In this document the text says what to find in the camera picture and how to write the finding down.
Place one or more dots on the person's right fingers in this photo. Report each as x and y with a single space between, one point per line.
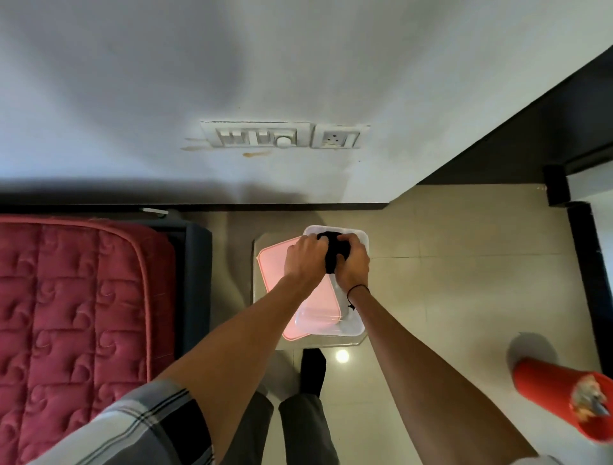
352 242

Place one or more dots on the dark blue bed frame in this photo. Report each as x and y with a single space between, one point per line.
194 287

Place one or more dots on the dark door frame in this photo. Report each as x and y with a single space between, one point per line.
591 268

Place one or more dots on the grey trousers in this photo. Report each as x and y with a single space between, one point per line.
306 431

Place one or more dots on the person's right forearm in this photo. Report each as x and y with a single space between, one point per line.
421 378

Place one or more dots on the red waste bin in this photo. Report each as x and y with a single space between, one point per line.
541 383

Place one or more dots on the white wall socket plate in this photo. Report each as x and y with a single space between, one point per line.
337 137

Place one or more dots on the white switch panel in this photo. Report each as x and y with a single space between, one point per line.
254 135

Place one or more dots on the small grey stool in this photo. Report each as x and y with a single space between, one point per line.
259 287

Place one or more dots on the checked shirt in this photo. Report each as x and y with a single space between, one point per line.
139 426

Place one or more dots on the rubbish in bin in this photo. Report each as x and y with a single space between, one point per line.
588 397

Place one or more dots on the person's right hand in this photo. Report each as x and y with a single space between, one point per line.
355 268

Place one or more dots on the person's left hand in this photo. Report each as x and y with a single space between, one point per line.
301 258

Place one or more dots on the pink container lid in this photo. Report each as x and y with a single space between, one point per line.
273 273

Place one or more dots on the black skirting board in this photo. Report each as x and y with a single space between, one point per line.
191 207

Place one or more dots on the red quilted mattress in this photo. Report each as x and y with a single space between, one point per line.
72 325

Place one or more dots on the person's left fingers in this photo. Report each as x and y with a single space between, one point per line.
318 242

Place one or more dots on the black sock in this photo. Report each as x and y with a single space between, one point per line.
313 371

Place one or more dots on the black wrist band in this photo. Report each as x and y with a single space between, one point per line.
358 288

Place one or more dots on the person's left forearm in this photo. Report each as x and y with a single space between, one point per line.
239 354

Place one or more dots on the black cloth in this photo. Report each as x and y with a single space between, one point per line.
332 258

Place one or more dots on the clear plastic container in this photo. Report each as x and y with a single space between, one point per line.
352 316

